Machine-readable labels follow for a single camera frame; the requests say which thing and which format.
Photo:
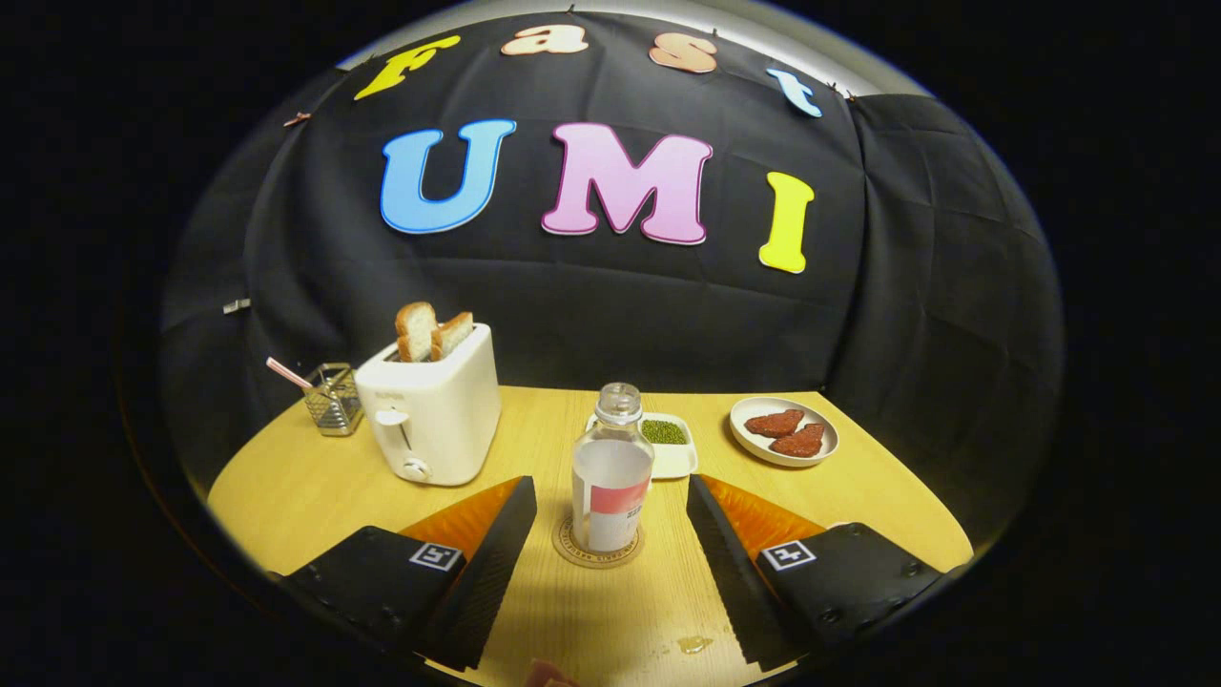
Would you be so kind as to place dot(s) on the clear juice bottle red label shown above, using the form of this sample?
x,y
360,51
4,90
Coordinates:
x,y
610,477

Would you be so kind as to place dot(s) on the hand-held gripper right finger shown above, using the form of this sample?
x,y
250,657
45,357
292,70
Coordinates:
x,y
730,572

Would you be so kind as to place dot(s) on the white toaster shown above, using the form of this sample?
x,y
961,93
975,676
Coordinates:
x,y
439,410

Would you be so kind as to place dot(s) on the wooden table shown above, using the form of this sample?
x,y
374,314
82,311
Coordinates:
x,y
334,496

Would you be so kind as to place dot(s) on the pink straw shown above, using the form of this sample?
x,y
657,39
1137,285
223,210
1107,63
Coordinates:
x,y
286,372

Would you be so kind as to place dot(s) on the red meat piece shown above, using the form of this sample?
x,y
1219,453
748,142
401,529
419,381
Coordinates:
x,y
775,423
799,442

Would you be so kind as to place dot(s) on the white divided grain dish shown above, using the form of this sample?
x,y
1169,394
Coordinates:
x,y
672,458

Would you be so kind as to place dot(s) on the small juice spill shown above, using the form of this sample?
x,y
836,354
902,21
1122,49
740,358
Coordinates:
x,y
695,644

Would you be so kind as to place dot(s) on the silver clip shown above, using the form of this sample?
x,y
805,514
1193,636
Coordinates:
x,y
237,305

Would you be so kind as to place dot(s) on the round wooden coaster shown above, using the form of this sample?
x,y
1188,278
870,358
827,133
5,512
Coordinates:
x,y
563,551

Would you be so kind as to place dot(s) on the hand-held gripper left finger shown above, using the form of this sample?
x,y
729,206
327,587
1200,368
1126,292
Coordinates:
x,y
491,563

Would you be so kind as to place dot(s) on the metal mesh holder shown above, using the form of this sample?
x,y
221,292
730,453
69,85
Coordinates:
x,y
336,405

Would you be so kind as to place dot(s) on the white round plate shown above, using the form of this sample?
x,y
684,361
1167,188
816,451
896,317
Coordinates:
x,y
744,441

